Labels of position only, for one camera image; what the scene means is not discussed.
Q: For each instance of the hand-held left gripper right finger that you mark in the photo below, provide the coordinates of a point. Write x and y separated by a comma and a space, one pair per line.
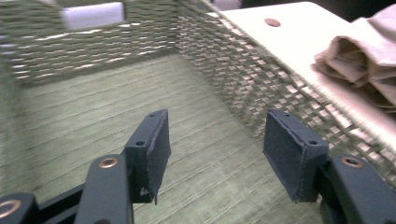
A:
292, 155

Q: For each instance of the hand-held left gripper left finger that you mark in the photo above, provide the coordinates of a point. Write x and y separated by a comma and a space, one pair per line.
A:
148, 161

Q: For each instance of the green woven basket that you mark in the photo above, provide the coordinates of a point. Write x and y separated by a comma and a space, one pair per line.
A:
202, 93

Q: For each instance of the beige shorts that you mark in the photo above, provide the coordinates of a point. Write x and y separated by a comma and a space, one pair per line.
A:
370, 53

